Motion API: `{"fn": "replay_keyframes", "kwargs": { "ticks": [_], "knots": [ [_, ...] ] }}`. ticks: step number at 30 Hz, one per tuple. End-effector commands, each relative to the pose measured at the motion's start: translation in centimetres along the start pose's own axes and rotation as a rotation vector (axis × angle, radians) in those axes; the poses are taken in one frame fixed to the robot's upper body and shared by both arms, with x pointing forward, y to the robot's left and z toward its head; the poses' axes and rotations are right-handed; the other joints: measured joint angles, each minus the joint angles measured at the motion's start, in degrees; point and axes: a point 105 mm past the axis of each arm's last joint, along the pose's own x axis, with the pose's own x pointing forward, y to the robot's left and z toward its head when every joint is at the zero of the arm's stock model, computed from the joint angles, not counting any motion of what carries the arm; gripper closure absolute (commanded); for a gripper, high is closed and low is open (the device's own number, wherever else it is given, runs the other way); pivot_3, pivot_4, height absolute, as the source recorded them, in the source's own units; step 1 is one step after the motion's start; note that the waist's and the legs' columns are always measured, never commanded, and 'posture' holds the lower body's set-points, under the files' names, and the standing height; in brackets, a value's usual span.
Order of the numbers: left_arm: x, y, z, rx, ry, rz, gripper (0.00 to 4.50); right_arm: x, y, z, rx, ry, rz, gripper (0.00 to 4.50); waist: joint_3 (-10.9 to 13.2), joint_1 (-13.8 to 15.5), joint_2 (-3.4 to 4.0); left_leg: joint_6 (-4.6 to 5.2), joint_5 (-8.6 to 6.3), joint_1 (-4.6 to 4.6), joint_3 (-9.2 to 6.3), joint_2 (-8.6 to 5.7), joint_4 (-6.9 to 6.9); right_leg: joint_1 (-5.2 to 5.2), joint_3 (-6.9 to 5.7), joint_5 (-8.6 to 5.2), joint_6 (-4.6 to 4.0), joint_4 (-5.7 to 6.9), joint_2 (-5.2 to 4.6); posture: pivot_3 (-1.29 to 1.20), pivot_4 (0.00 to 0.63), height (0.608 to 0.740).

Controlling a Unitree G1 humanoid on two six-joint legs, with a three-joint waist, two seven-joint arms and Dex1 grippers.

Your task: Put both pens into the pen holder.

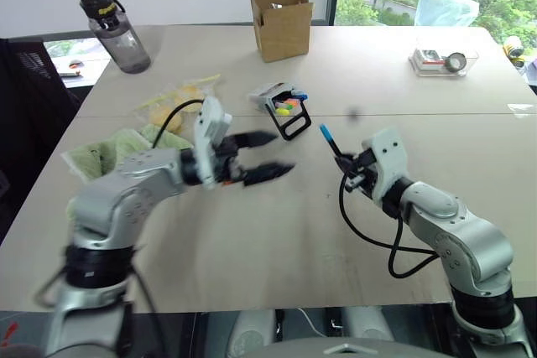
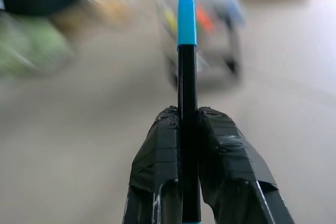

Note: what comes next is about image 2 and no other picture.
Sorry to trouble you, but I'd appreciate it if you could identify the black pen with blue cap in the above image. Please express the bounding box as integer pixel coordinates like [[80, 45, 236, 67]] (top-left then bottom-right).
[[176, 0, 203, 224]]

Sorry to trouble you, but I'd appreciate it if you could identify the green plastic bag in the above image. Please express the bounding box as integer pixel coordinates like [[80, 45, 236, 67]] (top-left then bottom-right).
[[0, 16, 77, 78]]

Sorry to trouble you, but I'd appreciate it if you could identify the clear pen holder with markers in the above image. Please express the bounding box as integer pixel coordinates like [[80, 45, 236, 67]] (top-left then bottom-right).
[[154, 0, 246, 88]]

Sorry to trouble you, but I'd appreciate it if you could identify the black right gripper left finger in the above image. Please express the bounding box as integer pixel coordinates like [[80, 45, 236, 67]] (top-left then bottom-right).
[[122, 105, 182, 224]]

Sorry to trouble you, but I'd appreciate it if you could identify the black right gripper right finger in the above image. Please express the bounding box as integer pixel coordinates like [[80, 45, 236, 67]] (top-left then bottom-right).
[[196, 105, 295, 224]]

